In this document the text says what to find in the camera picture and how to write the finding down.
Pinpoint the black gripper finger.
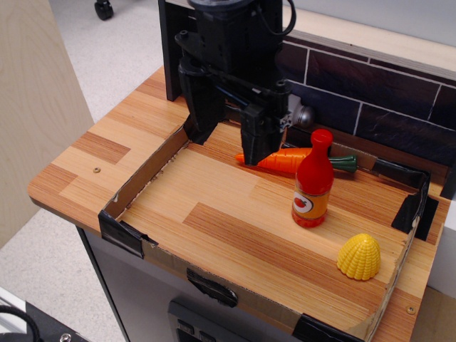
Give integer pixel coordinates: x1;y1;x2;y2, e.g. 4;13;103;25
178;58;225;145
241;103;287;165

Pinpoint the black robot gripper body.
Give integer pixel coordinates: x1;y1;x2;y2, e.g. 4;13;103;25
175;6;293;112

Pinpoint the red hot sauce bottle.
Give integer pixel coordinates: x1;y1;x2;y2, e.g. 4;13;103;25
291;129;334;228

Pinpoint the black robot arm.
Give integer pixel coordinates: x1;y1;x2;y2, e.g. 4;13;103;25
175;1;296;165

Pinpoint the cardboard fence with black tape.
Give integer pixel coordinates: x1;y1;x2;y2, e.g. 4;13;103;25
99;128;430;341

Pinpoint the orange toy carrot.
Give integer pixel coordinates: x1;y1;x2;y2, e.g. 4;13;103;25
256;147;357;173

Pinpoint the black caster wheel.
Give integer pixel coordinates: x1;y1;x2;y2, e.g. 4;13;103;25
94;0;114;21

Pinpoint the dark tiled backsplash shelf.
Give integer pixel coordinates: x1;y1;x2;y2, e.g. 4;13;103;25
159;1;455;199

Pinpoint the yellow toy corn piece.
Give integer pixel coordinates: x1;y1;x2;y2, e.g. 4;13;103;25
336;234;381;281

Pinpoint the light plywood panel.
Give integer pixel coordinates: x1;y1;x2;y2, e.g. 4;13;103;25
1;1;93;245

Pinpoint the grey cabinet control panel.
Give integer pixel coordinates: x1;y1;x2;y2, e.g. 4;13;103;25
167;301;247;342

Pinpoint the black metal base plate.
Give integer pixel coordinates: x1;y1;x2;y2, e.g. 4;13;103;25
26;302;88;342

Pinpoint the black cable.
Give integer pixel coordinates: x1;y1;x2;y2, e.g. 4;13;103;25
0;305;48;342

